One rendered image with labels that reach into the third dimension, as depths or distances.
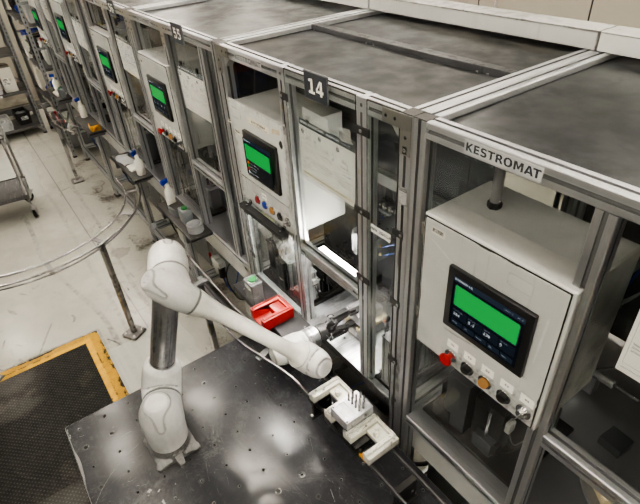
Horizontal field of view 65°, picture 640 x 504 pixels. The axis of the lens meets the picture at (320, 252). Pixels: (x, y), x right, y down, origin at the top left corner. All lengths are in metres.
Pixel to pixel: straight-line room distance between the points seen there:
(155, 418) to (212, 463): 0.31
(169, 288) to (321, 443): 0.91
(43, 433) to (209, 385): 1.35
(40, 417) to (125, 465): 1.38
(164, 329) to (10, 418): 1.84
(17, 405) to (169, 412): 1.81
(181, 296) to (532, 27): 1.48
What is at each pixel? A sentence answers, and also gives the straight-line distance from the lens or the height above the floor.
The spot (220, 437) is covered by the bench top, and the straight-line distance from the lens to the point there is 2.24.
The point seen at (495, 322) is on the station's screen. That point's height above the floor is 1.62.
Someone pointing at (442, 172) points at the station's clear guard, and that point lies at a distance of 1.28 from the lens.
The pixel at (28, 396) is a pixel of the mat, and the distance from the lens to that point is 3.75.
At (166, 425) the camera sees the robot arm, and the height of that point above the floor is 0.89.
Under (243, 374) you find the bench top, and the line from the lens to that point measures 2.43.
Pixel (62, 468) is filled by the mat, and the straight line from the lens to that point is 3.29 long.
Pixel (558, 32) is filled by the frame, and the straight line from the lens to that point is 1.94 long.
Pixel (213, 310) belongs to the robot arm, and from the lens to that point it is 1.78.
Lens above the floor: 2.48
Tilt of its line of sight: 36 degrees down
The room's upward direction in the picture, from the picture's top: 4 degrees counter-clockwise
